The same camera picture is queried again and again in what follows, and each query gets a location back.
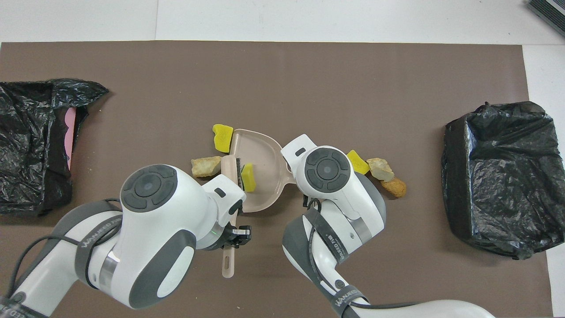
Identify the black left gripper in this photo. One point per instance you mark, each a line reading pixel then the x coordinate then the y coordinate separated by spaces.
pixel 220 238

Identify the beige hand brush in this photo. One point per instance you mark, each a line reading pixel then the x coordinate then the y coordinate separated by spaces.
pixel 228 265

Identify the yellow sponge piece green backed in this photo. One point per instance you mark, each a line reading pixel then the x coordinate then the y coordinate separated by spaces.
pixel 248 179

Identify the beige foam chunk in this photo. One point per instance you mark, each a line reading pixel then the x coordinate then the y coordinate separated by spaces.
pixel 205 166
pixel 380 168

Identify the beige plastic dustpan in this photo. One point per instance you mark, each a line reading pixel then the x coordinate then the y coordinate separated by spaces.
pixel 265 154

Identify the yellow sponge piece notched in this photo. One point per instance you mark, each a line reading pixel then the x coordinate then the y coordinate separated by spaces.
pixel 358 162

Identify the orange brown foam chunk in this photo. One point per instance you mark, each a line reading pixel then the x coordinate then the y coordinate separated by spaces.
pixel 395 188

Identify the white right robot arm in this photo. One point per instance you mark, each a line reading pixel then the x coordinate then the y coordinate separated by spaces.
pixel 335 212

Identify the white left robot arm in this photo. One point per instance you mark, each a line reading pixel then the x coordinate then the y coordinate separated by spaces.
pixel 154 229

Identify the pink bin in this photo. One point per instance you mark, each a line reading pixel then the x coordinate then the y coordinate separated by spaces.
pixel 69 132

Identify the black trash bag over pink bin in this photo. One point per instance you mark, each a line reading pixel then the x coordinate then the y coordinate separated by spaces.
pixel 26 115

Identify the black trash bag lined bin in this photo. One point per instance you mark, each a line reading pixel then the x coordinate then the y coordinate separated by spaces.
pixel 494 176

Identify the brown table mat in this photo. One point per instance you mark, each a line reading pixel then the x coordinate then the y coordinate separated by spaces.
pixel 265 66

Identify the dark grey ribbed box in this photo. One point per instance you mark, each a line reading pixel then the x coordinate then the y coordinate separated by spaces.
pixel 549 11

